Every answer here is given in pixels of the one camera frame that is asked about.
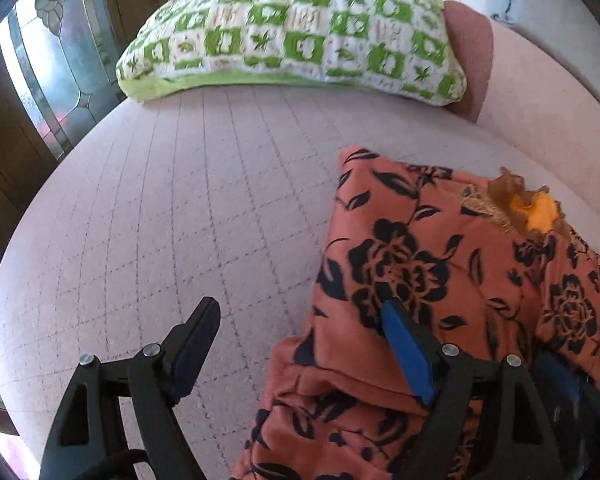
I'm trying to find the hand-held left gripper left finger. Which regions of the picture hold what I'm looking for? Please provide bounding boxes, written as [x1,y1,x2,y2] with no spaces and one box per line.
[39,297,222,480]

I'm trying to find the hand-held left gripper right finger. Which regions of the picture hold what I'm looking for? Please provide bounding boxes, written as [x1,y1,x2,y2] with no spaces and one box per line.
[380,298,576,480]

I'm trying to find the orange black floral garment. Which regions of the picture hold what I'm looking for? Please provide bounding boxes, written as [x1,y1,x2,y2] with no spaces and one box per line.
[230,146,600,480]

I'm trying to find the pink quilted bed cover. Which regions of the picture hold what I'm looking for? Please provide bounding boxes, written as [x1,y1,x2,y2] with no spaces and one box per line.
[0,82,600,480]

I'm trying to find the pink bolster cushion maroon ends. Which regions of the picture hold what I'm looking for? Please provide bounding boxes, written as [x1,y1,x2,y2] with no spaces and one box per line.
[442,0,600,201]

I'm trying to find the leaded glass window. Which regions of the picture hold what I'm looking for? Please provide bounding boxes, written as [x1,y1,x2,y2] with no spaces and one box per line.
[0,0,123,161]

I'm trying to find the green white patterned pillow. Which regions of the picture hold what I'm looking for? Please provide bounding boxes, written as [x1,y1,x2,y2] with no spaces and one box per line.
[116,0,468,108]

